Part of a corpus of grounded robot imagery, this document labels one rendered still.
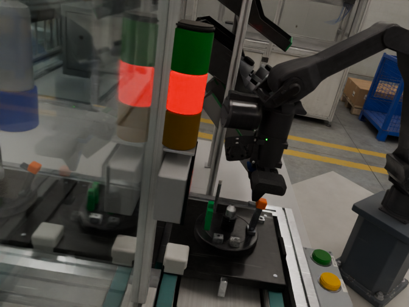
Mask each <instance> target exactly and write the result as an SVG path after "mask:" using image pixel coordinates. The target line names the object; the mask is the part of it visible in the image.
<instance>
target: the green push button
mask: <svg viewBox="0 0 409 307"><path fill-rule="evenodd" d="M312 258H313V259H314V260H315V261H316V262H317V263H319V264H322V265H328V264H330V262H331V260H332V258H331V256H330V254H328V253H327V252H326V251H324V250H321V249H316V250H314V251H313V253H312Z"/></svg>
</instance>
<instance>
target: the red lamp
mask: <svg viewBox="0 0 409 307"><path fill-rule="evenodd" d="M207 78H208V74H205V75H200V76H197V75H189V74H182V73H179V72H176V71H171V72H170V79H169V89H168V95H167V105H166V108H167V109H168V110H170V111H172V112H175V113H179V114H184V115H194V114H198V113H200V112H201V111H202V108H203V100H204V96H205V89H206V82H207Z"/></svg>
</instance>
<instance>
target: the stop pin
mask: <svg viewBox="0 0 409 307"><path fill-rule="evenodd" d="M227 285H228V278H225V277H221V279H220V283H219V286H218V291H217V296H220V297H224V296H225V292H226V288H227Z"/></svg>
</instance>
